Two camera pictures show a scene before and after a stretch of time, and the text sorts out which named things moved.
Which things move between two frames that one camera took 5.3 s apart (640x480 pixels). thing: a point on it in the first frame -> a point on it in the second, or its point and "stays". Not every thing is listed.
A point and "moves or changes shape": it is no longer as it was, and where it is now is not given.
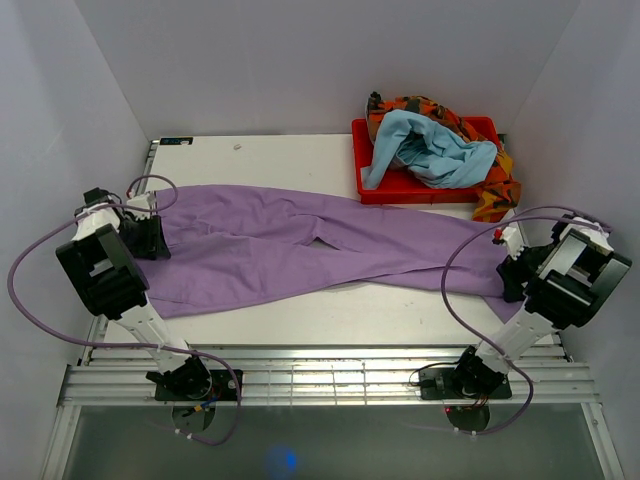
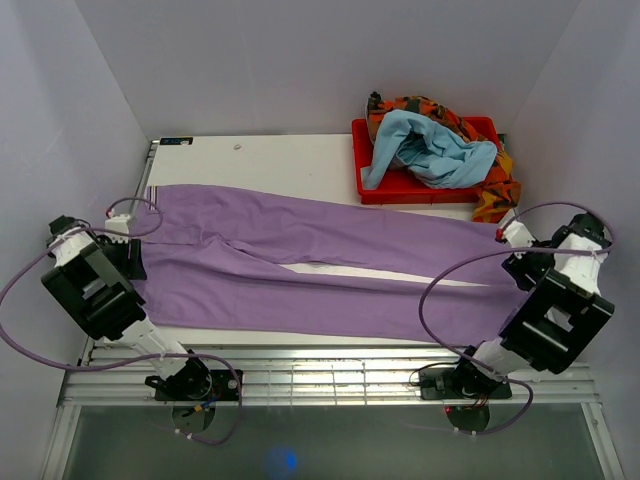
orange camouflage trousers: (498, 195) stays
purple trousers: (229, 244) moves or changes shape
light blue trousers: (435, 157) stays
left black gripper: (153, 244) -> (133, 268)
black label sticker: (176, 140) stays
